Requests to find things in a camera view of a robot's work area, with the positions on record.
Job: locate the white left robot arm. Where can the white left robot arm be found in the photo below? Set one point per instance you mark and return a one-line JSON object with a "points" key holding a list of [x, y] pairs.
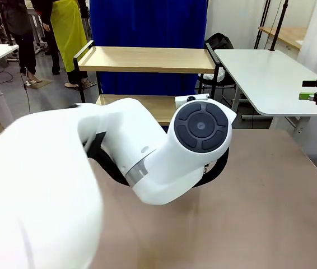
{"points": [[35, 182]]}

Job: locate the two-tier wood metal shelf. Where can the two-tier wood metal shelf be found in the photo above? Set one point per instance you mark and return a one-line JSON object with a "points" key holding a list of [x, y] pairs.
{"points": [[147, 60]]}

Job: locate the large white table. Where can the large white table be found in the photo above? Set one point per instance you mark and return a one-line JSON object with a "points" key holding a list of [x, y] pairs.
{"points": [[259, 78]]}

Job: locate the light wooden table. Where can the light wooden table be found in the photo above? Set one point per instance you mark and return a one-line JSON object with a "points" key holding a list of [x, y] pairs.
{"points": [[287, 35]]}

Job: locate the black stand pole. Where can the black stand pole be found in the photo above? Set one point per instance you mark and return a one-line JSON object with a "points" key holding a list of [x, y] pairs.
{"points": [[279, 25]]}

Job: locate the black tripod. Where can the black tripod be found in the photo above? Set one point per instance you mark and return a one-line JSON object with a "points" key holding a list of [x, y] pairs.
{"points": [[262, 25]]}

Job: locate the white plastic bag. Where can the white plastic bag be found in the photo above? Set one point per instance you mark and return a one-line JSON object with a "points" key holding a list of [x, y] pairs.
{"points": [[211, 77]]}

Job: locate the black chair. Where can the black chair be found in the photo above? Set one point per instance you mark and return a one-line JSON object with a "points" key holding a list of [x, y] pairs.
{"points": [[218, 42]]}

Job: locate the person in blue hoodie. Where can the person in blue hoodie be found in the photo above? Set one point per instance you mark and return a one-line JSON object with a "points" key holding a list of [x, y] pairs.
{"points": [[147, 22]]}

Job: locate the person in yellow apron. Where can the person in yellow apron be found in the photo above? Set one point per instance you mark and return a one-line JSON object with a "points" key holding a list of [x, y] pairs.
{"points": [[69, 33]]}

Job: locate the person in black clothes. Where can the person in black clothes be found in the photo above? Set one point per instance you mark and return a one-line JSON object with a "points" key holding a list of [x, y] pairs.
{"points": [[21, 16], [53, 50]]}

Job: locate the brown floor mat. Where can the brown floor mat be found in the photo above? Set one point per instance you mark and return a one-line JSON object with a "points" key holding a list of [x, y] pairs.
{"points": [[43, 83]]}

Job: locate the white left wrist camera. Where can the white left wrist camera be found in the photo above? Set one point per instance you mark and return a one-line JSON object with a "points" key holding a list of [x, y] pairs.
{"points": [[183, 100]]}

